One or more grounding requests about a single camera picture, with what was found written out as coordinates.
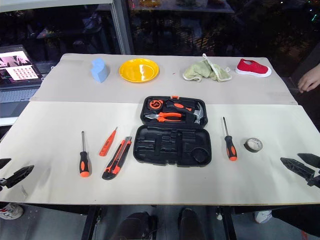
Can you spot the black tool case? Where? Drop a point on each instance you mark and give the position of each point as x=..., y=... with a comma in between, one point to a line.
x=172, y=147

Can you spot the green cloth towel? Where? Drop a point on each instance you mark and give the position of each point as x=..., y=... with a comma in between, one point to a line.
x=200, y=71

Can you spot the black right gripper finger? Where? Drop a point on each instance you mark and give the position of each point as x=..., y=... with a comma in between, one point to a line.
x=311, y=160
x=297, y=170

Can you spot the orange case latch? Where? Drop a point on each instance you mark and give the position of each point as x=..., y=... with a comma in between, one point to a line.
x=175, y=97

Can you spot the dark rounded shape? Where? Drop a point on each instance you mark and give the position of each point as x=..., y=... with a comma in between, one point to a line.
x=191, y=225
x=135, y=227

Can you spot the orange black tape measure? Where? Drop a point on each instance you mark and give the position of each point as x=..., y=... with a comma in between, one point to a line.
x=155, y=104

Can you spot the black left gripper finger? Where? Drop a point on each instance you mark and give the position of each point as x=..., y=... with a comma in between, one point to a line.
x=17, y=177
x=3, y=162

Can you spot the black electrical tape roll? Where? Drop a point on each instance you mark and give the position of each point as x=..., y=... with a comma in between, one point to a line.
x=250, y=146

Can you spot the yellow plastic plate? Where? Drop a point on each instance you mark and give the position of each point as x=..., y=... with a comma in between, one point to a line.
x=138, y=72

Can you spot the orange voltage tester pen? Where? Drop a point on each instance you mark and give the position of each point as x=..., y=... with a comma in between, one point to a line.
x=106, y=147

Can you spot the orange black utility knife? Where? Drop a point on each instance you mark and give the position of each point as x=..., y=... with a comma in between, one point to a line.
x=116, y=160

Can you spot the white bystander sneaker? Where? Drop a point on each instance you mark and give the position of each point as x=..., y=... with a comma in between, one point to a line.
x=263, y=217
x=11, y=211

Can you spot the grey metal window pillar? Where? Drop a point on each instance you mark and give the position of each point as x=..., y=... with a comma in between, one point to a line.
x=121, y=25

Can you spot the open laptop computer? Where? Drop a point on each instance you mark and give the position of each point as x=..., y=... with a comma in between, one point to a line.
x=15, y=82

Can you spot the bystander bare hand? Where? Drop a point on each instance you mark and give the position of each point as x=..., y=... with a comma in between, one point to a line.
x=311, y=80

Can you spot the blue foam block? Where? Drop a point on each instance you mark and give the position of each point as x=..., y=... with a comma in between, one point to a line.
x=99, y=72

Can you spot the red white child shoe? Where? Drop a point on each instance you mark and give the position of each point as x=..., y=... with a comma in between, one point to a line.
x=252, y=67

